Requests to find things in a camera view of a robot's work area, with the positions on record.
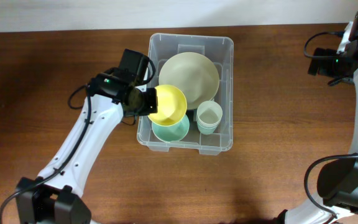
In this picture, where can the yellow bowl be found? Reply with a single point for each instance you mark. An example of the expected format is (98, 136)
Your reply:
(171, 106)

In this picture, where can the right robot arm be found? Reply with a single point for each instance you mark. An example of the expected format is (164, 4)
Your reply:
(331, 183)

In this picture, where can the clear plastic storage bin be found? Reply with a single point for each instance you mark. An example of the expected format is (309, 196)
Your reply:
(220, 50)

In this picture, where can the cream cup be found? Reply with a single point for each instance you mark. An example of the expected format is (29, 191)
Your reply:
(208, 125)

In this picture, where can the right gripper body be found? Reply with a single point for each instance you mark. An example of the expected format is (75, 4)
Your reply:
(332, 65)

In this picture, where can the green bowl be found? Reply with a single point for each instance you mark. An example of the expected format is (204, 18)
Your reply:
(175, 132)

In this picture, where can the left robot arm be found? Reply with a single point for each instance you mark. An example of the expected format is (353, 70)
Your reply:
(55, 195)

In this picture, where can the beige plate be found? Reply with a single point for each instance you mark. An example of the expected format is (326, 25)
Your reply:
(192, 73)

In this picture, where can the grey cup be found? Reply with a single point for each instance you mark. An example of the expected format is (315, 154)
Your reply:
(209, 112)

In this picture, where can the green cup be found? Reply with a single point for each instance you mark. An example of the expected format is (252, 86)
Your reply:
(206, 130)

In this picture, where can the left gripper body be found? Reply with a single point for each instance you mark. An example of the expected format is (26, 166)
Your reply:
(147, 103)

